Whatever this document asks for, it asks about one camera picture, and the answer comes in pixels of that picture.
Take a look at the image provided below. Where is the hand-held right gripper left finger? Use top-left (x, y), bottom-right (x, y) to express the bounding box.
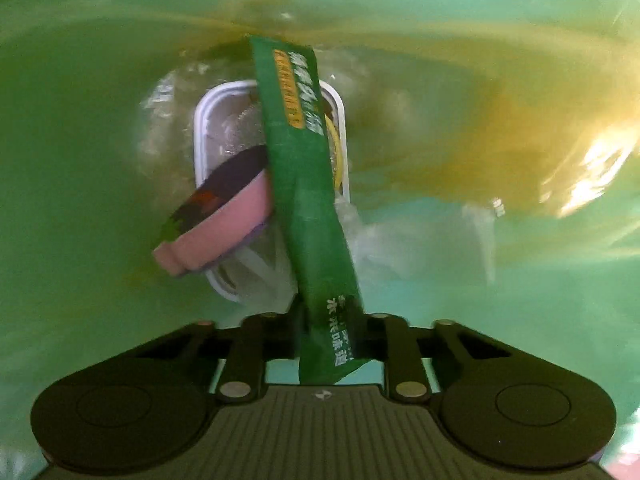
top-left (134, 311), bottom-right (302, 406)

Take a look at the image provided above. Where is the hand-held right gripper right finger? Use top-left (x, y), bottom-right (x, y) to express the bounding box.
top-left (350, 312), bottom-right (507, 406)

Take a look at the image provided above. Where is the green snack packet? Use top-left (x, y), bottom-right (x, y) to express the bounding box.
top-left (248, 35), bottom-right (372, 387)

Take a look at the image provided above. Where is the red and white plastic tray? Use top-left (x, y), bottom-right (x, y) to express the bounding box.
top-left (193, 79), bottom-right (352, 305)

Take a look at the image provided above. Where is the green plastic bin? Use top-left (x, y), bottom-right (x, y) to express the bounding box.
top-left (0, 0), bottom-right (640, 480)

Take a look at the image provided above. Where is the pink and purple bowl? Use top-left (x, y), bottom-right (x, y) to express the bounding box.
top-left (152, 144), bottom-right (275, 278)

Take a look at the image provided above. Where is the yellow wrapper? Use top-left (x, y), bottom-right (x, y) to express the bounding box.
top-left (324, 112), bottom-right (347, 188)

